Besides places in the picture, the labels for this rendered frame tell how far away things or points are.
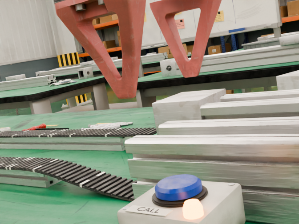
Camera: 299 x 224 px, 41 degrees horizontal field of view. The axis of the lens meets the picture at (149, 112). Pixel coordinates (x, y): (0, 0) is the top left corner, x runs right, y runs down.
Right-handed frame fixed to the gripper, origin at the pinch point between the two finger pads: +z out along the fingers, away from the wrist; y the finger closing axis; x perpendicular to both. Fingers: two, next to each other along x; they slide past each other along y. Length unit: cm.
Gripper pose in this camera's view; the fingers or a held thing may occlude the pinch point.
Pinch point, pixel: (161, 76)
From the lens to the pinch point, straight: 32.9
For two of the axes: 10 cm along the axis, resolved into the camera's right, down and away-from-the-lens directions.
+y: 5.6, -2.3, 7.9
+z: 1.7, 9.7, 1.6
